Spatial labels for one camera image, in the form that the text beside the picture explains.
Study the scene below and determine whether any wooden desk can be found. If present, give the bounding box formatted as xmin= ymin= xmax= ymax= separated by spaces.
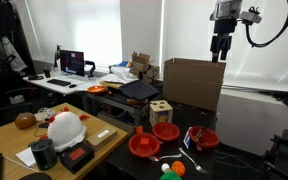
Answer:
xmin=0 ymin=102 xmax=129 ymax=180

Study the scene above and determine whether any black cup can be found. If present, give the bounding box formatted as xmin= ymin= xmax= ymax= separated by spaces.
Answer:
xmin=43 ymin=66 xmax=52 ymax=79

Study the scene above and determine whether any tan flat cardboard box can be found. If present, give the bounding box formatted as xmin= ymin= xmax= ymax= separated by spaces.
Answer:
xmin=84 ymin=125 xmax=118 ymax=152

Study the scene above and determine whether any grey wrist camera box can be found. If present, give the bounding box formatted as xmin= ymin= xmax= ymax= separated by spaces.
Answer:
xmin=239 ymin=6 xmax=263 ymax=25

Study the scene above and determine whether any small open cardboard box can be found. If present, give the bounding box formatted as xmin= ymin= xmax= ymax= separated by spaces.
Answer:
xmin=129 ymin=51 xmax=161 ymax=84

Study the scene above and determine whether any black keyboard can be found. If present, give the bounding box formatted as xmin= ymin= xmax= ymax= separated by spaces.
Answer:
xmin=46 ymin=78 xmax=72 ymax=88

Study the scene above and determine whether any large cardboard box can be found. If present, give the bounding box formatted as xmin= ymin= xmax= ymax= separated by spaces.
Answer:
xmin=162 ymin=57 xmax=227 ymax=113

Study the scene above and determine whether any orange bowl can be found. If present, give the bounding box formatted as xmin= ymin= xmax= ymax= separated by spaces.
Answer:
xmin=86 ymin=85 xmax=108 ymax=96

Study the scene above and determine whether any white paper bag pile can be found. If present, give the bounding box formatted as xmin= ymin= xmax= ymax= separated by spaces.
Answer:
xmin=108 ymin=65 xmax=139 ymax=84

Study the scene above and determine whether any brown ball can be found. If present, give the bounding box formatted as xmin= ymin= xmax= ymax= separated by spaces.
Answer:
xmin=14 ymin=112 xmax=37 ymax=130

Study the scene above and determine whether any orange toy ball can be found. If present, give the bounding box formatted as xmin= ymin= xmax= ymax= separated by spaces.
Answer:
xmin=170 ymin=160 xmax=187 ymax=178

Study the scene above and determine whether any wooden shape sorter box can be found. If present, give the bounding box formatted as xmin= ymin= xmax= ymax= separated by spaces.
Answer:
xmin=149 ymin=99 xmax=174 ymax=127

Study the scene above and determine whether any black cylinder speaker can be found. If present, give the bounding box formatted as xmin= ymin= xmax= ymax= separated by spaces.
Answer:
xmin=30 ymin=138 xmax=59 ymax=172

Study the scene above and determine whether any silver spoon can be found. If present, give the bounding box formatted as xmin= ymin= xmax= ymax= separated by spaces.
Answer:
xmin=148 ymin=153 xmax=183 ymax=163

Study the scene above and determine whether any white plush toy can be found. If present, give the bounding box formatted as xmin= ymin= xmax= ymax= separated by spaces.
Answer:
xmin=38 ymin=106 xmax=91 ymax=153

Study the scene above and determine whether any green plastic toy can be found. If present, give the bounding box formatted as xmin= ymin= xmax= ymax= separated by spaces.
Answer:
xmin=158 ymin=170 xmax=183 ymax=180

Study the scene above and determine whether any blue white packet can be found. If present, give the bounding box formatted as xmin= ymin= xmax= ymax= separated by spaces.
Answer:
xmin=182 ymin=128 xmax=193 ymax=150

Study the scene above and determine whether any silver fork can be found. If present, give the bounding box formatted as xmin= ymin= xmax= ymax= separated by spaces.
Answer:
xmin=178 ymin=147 xmax=210 ymax=175

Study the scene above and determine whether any white computer desk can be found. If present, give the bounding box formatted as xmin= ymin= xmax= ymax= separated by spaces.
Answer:
xmin=22 ymin=71 xmax=118 ymax=98

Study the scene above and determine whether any black computer monitor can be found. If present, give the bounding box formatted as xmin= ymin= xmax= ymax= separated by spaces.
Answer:
xmin=59 ymin=49 xmax=86 ymax=78

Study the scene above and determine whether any dark plastic bin lid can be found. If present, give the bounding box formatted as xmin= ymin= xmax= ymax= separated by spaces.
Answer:
xmin=118 ymin=79 xmax=161 ymax=101

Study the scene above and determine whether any black metal cart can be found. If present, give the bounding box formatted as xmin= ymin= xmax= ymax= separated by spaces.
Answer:
xmin=80 ymin=89 xmax=152 ymax=126

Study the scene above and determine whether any clear glass dish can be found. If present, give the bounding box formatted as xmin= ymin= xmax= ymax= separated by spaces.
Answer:
xmin=33 ymin=107 xmax=57 ymax=123

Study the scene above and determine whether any black office chair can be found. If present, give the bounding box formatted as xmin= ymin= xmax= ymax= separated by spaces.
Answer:
xmin=0 ymin=71 xmax=35 ymax=133

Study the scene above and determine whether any red block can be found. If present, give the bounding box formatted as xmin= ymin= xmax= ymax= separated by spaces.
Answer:
xmin=139 ymin=137 xmax=151 ymax=146

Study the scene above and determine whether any white paper sheet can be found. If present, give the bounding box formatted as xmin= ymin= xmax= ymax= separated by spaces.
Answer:
xmin=15 ymin=146 xmax=37 ymax=168

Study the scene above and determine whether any black box red label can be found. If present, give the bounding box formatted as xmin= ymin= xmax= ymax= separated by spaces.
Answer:
xmin=58 ymin=142 xmax=96 ymax=175

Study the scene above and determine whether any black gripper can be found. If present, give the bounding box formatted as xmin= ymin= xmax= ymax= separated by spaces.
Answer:
xmin=210 ymin=18 xmax=238 ymax=63

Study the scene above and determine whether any red plastic bowl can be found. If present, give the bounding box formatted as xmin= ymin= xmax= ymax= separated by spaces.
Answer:
xmin=127 ymin=132 xmax=161 ymax=158
xmin=188 ymin=125 xmax=221 ymax=150
xmin=151 ymin=122 xmax=181 ymax=143

